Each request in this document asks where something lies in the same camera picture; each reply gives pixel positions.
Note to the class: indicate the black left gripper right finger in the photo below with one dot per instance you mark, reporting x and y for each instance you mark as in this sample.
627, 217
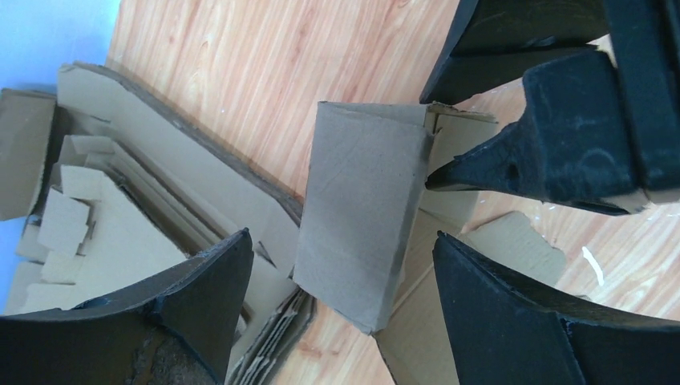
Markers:
507, 328

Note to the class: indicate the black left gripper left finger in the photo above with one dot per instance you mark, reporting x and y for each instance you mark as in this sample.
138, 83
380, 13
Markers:
175, 327

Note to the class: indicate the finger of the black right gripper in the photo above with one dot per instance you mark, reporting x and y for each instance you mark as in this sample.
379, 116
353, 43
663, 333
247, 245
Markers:
570, 146
493, 42

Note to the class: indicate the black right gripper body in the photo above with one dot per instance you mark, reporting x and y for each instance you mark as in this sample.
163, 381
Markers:
645, 38

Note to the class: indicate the brown cardboard box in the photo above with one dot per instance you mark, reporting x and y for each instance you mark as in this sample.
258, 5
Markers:
369, 227

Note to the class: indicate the stack of flat cardboard blanks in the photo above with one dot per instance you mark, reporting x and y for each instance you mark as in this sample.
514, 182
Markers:
114, 186

